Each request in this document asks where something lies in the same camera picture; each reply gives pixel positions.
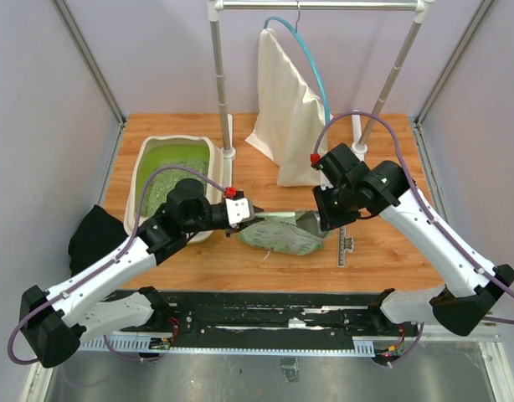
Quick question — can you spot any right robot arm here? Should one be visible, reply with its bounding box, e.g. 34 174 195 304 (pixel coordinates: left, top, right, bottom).
310 143 514 336

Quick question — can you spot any white clothes rack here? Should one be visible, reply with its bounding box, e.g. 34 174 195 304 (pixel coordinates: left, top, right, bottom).
206 0 437 198

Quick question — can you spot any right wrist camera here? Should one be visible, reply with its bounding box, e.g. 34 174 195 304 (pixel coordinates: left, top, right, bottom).
310 153 333 189

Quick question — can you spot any piano pattern bag clip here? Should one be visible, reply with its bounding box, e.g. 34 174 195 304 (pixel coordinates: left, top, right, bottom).
337 226 354 268

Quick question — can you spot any cream cloth bag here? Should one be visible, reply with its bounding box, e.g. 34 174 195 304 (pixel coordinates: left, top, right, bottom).
245 28 326 187

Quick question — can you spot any green cat litter bag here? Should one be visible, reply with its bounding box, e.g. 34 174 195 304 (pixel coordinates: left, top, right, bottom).
235 210 324 255

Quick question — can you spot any blue clothes hanger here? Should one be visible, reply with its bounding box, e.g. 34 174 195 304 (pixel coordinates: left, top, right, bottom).
263 16 332 124

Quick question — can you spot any cream green litter box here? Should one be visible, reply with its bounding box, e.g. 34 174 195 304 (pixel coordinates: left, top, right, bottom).
123 135 224 234

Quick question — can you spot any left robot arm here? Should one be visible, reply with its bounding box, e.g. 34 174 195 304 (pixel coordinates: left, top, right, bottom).
8 178 262 369

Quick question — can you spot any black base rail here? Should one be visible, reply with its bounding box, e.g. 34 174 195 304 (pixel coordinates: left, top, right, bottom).
87 288 461 351

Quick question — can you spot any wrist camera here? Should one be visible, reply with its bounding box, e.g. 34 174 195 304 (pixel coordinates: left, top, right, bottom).
310 153 333 189
224 198 254 220

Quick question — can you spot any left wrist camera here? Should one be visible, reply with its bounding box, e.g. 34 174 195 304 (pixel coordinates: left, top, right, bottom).
224 198 254 220

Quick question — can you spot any black cloth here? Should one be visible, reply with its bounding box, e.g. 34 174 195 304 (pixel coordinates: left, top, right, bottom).
68 205 127 276

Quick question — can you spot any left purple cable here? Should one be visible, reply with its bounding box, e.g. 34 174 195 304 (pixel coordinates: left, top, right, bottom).
8 165 245 364

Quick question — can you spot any grey metal scoop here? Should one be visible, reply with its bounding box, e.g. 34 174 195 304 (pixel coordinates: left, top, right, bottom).
296 210 332 239

